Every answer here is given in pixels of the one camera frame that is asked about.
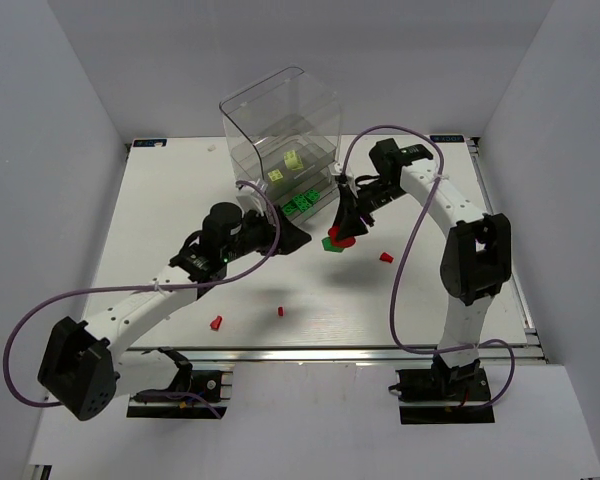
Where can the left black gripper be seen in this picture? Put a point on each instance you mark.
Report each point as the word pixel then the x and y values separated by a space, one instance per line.
pixel 273 234

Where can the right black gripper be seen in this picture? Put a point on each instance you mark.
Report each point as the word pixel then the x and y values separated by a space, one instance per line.
pixel 348 201

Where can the red white green lego stack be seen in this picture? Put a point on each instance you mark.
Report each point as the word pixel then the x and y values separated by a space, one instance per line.
pixel 331 244

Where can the green lego brick long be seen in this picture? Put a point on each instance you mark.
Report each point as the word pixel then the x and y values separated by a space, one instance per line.
pixel 292 207

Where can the yellow lego brick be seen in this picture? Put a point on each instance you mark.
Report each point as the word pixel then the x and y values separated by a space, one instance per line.
pixel 275 176
pixel 293 160

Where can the grey drawer trays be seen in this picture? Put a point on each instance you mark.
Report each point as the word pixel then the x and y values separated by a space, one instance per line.
pixel 252 161

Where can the clear acrylic cover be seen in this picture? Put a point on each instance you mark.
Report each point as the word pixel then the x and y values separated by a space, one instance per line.
pixel 287 102

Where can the red cone lego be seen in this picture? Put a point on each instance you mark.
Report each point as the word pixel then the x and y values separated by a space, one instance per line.
pixel 216 323
pixel 387 258

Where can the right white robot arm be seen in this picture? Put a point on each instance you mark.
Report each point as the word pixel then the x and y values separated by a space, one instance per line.
pixel 476 260

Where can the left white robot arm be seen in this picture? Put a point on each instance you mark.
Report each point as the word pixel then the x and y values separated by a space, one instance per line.
pixel 86 363

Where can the right blue label sticker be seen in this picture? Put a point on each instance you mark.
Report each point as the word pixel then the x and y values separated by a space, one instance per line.
pixel 447 138

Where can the blue label sticker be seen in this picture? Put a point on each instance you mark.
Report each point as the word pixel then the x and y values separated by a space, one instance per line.
pixel 447 138
pixel 149 143

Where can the left blue label sticker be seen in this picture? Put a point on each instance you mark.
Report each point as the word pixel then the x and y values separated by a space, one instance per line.
pixel 149 143

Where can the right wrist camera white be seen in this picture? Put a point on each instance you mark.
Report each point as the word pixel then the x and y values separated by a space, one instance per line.
pixel 339 174

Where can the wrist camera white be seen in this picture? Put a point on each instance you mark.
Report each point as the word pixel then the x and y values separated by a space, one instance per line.
pixel 339 174
pixel 251 195

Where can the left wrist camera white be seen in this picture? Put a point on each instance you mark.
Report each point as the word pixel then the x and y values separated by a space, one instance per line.
pixel 251 195

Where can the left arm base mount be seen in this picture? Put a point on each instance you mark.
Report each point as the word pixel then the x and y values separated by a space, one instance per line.
pixel 175 388

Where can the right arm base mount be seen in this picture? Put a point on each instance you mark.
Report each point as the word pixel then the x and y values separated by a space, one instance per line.
pixel 442 396

